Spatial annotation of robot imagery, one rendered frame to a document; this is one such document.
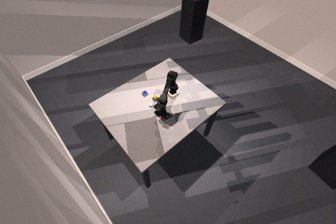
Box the yellow button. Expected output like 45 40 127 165
152 95 159 101

